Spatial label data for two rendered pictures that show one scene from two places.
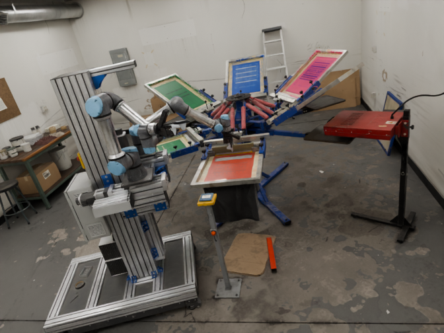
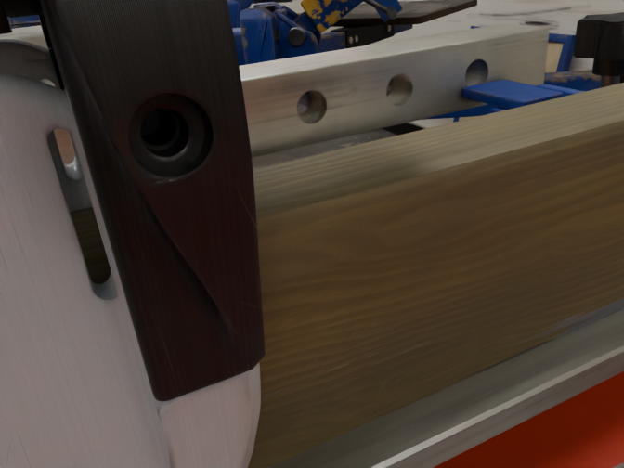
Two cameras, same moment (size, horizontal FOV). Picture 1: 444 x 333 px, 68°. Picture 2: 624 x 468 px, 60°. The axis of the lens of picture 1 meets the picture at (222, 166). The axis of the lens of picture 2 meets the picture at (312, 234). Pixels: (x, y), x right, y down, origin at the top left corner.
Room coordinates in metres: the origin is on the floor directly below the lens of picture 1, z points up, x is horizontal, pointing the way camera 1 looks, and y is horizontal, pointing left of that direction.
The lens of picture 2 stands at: (2.84, -0.10, 1.10)
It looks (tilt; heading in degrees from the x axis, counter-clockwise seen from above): 27 degrees down; 322
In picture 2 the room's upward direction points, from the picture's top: 5 degrees counter-clockwise
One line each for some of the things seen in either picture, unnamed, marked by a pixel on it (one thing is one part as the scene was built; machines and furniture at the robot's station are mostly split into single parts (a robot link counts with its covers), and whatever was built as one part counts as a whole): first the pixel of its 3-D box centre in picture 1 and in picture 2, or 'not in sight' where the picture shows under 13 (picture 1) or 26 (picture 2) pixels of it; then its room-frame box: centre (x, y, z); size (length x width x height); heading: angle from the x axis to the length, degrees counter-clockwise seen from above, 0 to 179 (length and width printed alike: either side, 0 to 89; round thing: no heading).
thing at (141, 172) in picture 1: (135, 170); not in sight; (2.22, 0.62, 1.31); 0.15 x 0.15 x 0.10
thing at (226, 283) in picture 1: (218, 246); not in sight; (2.22, 0.17, 0.48); 0.22 x 0.22 x 0.96; 76
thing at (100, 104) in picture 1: (110, 135); not in sight; (2.09, 0.68, 1.63); 0.15 x 0.12 x 0.55; 157
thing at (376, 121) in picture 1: (365, 123); not in sight; (2.77, -1.37, 1.06); 0.61 x 0.46 x 0.12; 46
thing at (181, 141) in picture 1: (168, 139); not in sight; (3.51, 0.52, 1.05); 1.08 x 0.61 x 0.23; 106
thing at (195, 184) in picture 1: (230, 162); not in sight; (2.74, -0.09, 0.97); 0.79 x 0.58 x 0.04; 166
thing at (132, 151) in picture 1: (129, 156); not in sight; (2.21, 0.63, 1.42); 0.13 x 0.12 x 0.14; 157
